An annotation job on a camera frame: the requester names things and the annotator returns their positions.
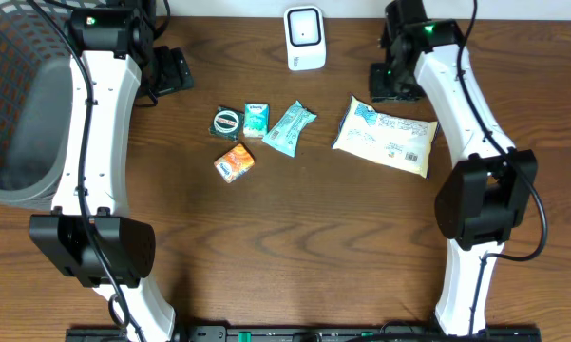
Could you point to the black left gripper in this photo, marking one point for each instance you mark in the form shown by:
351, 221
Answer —
174, 72

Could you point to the green Kleenex tissue pack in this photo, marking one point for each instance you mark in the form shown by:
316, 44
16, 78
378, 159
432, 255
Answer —
256, 120

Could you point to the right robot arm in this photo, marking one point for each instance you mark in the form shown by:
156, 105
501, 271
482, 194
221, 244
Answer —
487, 191

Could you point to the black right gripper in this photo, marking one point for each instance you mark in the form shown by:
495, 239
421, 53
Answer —
378, 89

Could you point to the green Zam-Buk tin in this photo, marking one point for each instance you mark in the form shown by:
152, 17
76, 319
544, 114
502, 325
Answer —
227, 124

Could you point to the dark grey plastic mesh basket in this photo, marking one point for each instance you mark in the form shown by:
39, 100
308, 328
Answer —
35, 104

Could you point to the white barcode scanner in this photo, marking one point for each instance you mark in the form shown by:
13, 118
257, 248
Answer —
305, 38

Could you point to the orange tissue pack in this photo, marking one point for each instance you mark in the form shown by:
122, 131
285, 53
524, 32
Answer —
234, 163

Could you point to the yellow snack bag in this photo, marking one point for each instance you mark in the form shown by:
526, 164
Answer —
404, 144

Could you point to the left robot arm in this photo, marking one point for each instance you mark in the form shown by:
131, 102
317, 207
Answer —
88, 233

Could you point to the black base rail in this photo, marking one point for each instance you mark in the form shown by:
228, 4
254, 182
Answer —
392, 332

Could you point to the teal wet wipe packet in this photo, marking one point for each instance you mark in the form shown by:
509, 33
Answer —
284, 136

